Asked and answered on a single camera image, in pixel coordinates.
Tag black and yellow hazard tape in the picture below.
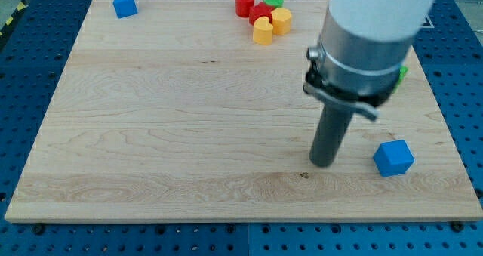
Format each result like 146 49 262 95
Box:
1 0 28 39

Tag red cylinder block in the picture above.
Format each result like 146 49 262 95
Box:
235 0 255 17

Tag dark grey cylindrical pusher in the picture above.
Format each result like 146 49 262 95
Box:
309 105 353 168

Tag yellow heart block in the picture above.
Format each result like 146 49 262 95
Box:
252 17 273 45

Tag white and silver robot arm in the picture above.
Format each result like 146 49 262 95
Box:
303 0 435 122

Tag blue pentagon block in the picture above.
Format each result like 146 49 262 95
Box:
112 0 138 19

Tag wooden board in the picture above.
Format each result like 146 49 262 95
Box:
5 0 482 224

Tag blue cube block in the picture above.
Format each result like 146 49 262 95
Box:
373 140 415 177

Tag red star block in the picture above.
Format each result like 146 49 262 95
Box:
248 2 275 25

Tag green block behind arm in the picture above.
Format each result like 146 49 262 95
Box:
393 66 408 92

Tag yellow hexagon block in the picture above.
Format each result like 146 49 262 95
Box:
271 8 292 35

